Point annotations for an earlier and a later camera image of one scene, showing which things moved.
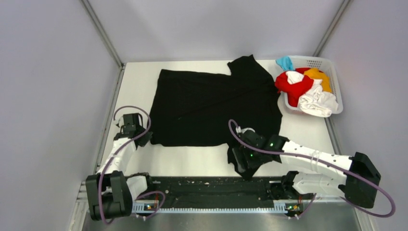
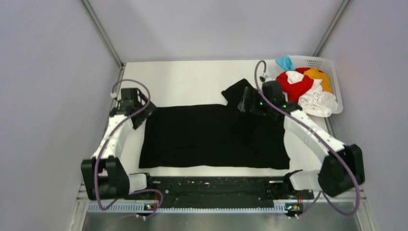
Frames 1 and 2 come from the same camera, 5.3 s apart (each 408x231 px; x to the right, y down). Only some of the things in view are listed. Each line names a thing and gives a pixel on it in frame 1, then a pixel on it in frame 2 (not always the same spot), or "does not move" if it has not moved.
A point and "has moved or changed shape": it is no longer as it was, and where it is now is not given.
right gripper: (241, 151) → (249, 95)
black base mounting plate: (212, 189) does not move
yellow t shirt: (315, 73) does not move
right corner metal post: (330, 30) does not move
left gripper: (147, 137) → (148, 110)
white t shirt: (315, 101) does not move
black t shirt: (200, 108) has moved or changed shape
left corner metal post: (102, 32) does not move
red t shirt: (294, 91) does not move
